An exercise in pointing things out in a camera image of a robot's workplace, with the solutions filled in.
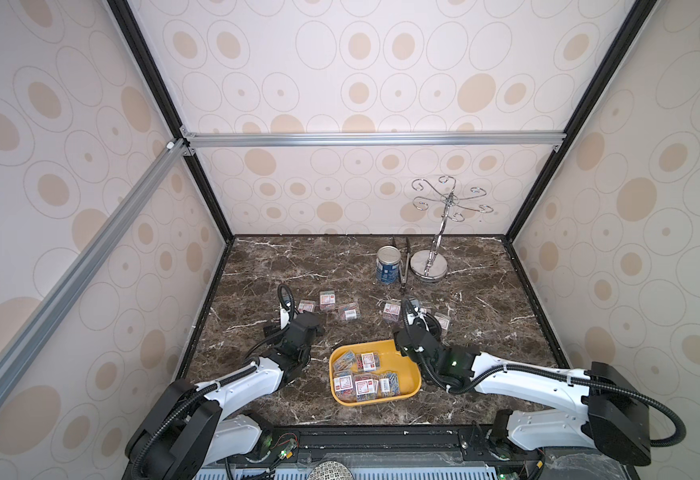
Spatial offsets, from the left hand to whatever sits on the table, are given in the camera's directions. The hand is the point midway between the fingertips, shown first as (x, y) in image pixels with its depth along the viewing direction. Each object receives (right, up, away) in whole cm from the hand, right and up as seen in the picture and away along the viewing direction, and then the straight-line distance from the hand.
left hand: (299, 313), depth 87 cm
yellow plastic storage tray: (+20, -16, -4) cm, 26 cm away
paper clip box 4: (+28, -1, +10) cm, 30 cm away
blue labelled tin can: (+27, +14, +13) cm, 33 cm away
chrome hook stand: (+43, +14, +22) cm, 50 cm away
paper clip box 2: (+7, +3, +12) cm, 14 cm away
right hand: (+34, -1, -5) cm, 34 cm away
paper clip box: (0, +1, +10) cm, 10 cm away
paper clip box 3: (+14, -1, +10) cm, 17 cm away
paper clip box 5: (+45, -4, +7) cm, 45 cm away
